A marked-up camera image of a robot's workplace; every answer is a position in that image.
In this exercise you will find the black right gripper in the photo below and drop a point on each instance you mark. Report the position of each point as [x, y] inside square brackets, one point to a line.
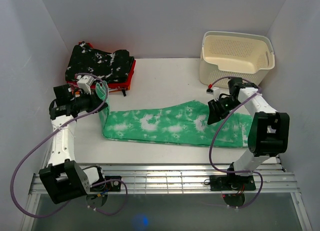
[215, 114]

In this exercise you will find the orange folded trousers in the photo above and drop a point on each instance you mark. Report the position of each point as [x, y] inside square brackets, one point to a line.
[122, 90]

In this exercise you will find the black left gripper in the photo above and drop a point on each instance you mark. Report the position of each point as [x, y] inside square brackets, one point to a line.
[95, 102]

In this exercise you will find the cream perforated plastic basket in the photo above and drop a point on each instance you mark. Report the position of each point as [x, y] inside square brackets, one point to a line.
[243, 55]

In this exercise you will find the black white patterned folded trousers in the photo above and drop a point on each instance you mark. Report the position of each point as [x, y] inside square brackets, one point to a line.
[97, 63]

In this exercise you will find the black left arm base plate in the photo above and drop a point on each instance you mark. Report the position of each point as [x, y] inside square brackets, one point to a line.
[113, 186]

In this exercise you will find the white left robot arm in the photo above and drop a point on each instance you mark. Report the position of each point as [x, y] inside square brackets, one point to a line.
[62, 177]

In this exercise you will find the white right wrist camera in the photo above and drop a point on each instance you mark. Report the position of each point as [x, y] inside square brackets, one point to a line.
[214, 91]

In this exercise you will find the red folded trousers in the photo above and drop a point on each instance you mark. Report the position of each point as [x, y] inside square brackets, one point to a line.
[126, 78]

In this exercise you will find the green tie-dye trousers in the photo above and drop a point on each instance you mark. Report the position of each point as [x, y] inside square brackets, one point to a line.
[183, 124]

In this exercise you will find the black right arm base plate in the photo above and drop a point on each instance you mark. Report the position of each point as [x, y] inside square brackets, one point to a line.
[231, 182]

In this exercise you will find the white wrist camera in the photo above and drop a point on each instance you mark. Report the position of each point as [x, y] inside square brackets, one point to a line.
[84, 82]
[214, 91]

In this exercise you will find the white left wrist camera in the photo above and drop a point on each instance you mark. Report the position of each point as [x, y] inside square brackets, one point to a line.
[84, 82]

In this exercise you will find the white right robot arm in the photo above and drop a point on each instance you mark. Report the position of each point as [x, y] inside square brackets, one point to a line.
[268, 135]

